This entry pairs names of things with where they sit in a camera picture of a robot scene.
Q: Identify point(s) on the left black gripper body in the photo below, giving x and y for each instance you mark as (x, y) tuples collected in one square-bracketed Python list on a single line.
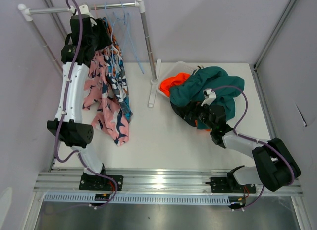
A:
[(100, 38)]

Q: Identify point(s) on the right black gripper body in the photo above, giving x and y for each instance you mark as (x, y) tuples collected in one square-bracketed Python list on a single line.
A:
[(201, 113)]

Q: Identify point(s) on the black shorts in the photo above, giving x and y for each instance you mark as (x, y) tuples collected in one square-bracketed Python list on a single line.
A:
[(186, 113)]

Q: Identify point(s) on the teal shorts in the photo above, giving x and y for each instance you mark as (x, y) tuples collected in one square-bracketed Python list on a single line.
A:
[(209, 78)]

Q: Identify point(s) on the blue patterned shorts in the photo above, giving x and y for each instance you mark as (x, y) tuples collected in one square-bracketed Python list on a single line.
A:
[(119, 81)]

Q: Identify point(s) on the orange shorts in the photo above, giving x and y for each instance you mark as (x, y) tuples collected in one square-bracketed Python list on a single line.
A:
[(171, 82)]

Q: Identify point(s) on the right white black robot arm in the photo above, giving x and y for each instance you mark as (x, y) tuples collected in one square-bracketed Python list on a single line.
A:
[(274, 165)]

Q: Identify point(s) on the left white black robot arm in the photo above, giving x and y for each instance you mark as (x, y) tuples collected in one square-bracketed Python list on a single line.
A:
[(72, 136)]

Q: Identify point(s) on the pink patterned shorts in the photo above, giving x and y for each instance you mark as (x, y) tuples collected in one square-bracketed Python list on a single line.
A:
[(99, 88)]

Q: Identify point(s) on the white plastic basket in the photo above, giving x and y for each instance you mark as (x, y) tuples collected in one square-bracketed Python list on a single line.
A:
[(175, 69)]

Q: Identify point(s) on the metal clothes rack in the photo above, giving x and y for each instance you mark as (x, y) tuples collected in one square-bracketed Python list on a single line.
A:
[(27, 14)]

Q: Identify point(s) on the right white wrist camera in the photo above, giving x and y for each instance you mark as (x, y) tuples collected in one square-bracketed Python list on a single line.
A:
[(209, 97)]

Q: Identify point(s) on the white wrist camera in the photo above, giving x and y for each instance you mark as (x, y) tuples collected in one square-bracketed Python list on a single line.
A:
[(209, 97), (84, 10)]

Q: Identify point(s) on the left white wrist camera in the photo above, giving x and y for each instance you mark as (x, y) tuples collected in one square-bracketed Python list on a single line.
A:
[(84, 10)]

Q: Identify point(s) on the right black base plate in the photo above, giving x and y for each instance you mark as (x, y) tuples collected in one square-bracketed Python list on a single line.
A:
[(228, 185)]

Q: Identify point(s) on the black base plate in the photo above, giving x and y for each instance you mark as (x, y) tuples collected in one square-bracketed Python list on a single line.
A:
[(97, 183), (228, 185)]

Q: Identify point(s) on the white slotted cable duct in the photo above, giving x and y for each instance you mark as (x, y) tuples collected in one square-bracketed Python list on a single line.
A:
[(138, 199)]

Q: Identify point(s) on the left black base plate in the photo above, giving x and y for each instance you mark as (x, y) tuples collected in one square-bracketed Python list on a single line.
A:
[(97, 183)]

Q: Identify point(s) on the aluminium mounting rail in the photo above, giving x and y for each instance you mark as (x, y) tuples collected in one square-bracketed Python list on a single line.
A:
[(135, 181)]

